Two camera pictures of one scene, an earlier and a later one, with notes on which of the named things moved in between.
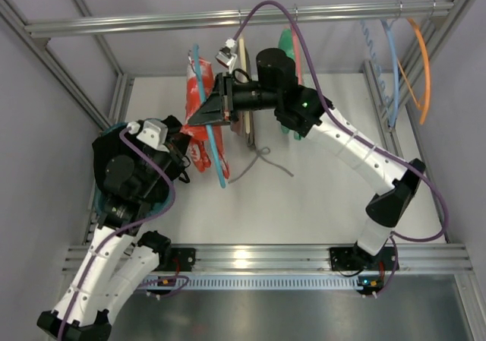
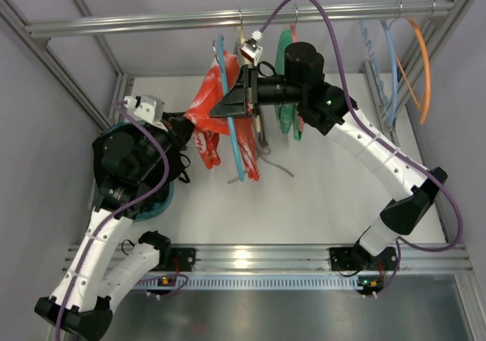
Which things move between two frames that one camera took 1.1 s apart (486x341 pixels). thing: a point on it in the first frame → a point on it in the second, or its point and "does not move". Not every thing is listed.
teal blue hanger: [210, 128] → [238, 149]
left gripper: [176, 143] → [178, 124]
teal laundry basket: [161, 206] does not move
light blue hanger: [388, 29] does not move
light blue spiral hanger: [377, 64] does not move
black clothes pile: [124, 164] does not move
